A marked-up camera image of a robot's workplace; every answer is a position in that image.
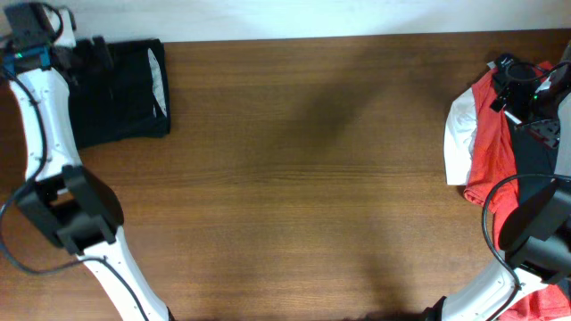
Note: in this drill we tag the red garment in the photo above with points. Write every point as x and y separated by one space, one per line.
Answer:
493 159

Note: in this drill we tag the black garment under right gripper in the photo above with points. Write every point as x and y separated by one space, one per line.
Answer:
531 156

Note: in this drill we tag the white garment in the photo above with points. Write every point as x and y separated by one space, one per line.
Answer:
459 138

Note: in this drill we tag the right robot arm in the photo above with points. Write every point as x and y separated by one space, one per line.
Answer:
533 249

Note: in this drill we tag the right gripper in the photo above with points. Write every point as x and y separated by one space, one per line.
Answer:
522 93

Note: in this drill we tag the black shorts with white stripe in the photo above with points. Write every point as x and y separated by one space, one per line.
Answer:
130 101

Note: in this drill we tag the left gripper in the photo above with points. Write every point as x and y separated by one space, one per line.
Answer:
86 56

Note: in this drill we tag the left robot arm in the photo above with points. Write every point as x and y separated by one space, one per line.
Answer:
67 203

